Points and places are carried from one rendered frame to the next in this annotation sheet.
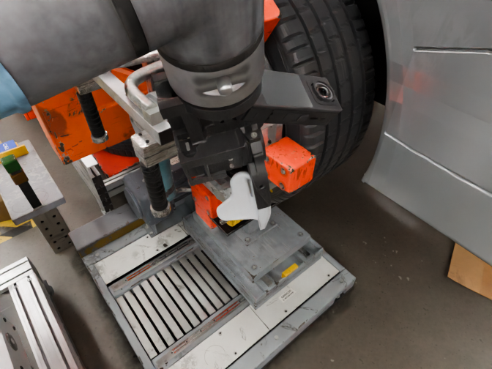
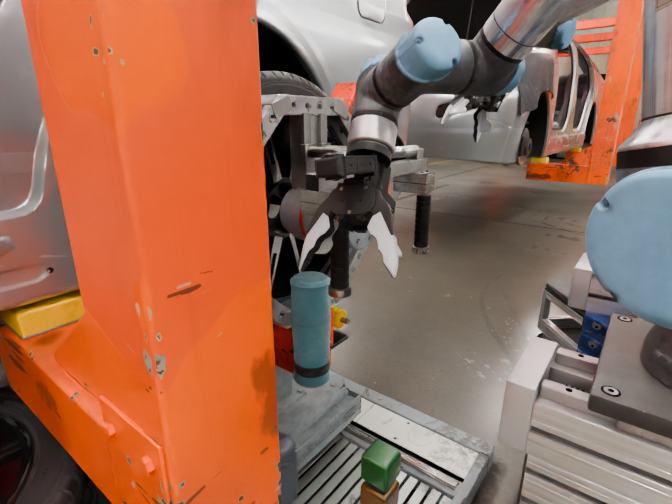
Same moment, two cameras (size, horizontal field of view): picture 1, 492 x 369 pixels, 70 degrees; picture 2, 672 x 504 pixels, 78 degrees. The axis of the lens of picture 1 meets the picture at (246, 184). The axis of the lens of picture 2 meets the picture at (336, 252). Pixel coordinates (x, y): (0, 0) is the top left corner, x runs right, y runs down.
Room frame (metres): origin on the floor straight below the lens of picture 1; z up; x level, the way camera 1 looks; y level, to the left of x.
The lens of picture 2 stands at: (0.96, 1.12, 1.07)
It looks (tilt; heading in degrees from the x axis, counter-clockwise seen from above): 18 degrees down; 257
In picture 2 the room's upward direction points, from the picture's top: straight up
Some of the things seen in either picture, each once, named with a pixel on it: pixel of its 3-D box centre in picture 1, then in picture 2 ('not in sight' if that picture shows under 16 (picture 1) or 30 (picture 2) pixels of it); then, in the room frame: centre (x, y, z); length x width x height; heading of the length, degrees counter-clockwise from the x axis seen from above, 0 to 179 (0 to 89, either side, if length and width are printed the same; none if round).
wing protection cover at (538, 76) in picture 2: not in sight; (526, 82); (-1.36, -2.04, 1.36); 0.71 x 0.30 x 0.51; 39
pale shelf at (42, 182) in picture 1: (23, 177); not in sight; (0.96, 0.84, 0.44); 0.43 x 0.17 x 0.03; 39
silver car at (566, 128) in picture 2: not in sight; (495, 85); (-2.20, -3.77, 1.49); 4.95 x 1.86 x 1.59; 39
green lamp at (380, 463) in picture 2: (11, 163); (380, 464); (0.80, 0.72, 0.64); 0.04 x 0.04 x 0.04; 39
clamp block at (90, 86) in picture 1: (91, 76); (327, 201); (0.80, 0.38, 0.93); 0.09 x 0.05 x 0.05; 129
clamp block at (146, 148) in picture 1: (159, 142); (413, 180); (0.54, 0.17, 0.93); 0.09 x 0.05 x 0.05; 129
